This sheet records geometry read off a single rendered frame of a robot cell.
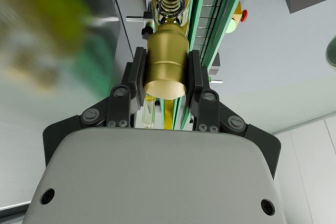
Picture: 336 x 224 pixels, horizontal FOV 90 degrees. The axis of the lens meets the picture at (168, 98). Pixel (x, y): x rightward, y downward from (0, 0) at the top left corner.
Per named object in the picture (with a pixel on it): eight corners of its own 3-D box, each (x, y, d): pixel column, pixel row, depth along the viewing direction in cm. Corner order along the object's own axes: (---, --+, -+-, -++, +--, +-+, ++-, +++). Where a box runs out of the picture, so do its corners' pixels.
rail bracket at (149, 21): (129, -11, 42) (121, 29, 37) (156, -11, 42) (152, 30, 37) (132, 3, 46) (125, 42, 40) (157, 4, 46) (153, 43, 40)
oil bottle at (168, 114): (164, 110, 125) (163, 149, 114) (172, 110, 125) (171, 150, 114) (164, 112, 131) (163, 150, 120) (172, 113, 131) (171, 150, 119)
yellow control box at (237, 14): (219, -3, 56) (221, 13, 54) (241, -2, 56) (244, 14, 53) (213, 15, 63) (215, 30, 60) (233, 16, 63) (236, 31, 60)
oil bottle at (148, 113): (144, 88, 93) (139, 136, 83) (154, 88, 92) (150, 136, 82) (147, 93, 98) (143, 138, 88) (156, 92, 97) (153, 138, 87)
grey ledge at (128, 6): (120, -26, 48) (114, 1, 43) (151, -25, 47) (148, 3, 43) (150, 101, 135) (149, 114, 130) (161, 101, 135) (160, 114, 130)
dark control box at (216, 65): (202, 51, 82) (203, 65, 78) (219, 51, 82) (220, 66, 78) (199, 61, 89) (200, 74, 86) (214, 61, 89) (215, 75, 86)
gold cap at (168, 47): (145, 27, 13) (138, 78, 11) (192, 30, 13) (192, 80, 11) (149, 56, 16) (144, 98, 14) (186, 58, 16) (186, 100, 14)
